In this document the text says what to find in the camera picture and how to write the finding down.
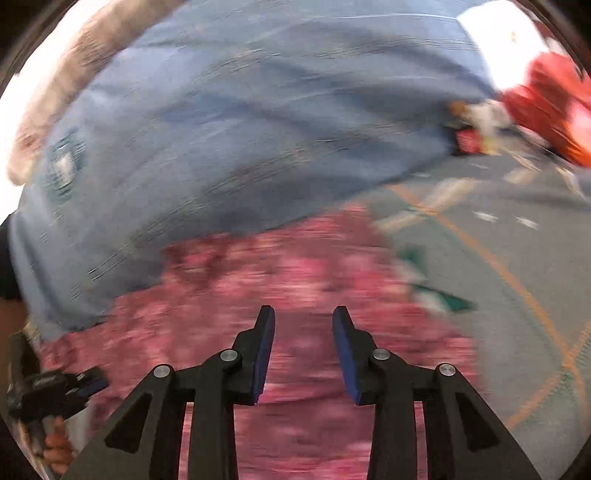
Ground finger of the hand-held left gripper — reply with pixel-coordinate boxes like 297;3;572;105
69;366;110;399

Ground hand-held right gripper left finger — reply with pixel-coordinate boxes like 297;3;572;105
62;305;276;480

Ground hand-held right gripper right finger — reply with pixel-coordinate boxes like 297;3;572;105
332;305;543;480

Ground pink patterned cloth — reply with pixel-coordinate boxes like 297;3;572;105
39;203;485;480

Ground person's left forearm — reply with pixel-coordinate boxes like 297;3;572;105
0;298;29;343

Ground person's left hand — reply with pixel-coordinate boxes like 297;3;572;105
44;414;75;476

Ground light grey cloth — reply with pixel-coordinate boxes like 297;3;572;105
65;401;95;450

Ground person's black sleeve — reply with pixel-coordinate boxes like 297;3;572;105
0;216;21;300

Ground grey patterned bed sheet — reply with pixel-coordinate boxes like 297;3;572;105
351;150;591;462

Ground blue striped shirt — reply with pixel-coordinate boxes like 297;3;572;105
9;0;502;333

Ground small red box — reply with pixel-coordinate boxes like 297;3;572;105
455;129;485;156

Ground red cloth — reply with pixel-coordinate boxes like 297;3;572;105
501;52;591;168

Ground white cloth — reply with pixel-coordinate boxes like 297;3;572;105
456;0;552;90

